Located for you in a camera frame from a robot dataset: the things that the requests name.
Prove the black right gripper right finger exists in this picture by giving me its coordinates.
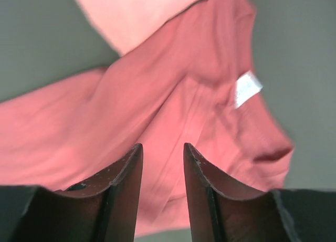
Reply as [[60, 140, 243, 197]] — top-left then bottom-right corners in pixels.
[[183, 143, 335, 241]]

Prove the salmon pink t-shirt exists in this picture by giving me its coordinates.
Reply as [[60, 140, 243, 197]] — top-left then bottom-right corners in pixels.
[[1, 0, 293, 237]]

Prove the folded light pink t-shirt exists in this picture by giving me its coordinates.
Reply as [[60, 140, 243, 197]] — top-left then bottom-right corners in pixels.
[[75, 0, 199, 55]]

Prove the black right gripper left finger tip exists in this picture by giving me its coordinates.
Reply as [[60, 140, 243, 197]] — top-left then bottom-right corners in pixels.
[[1, 144, 143, 241]]

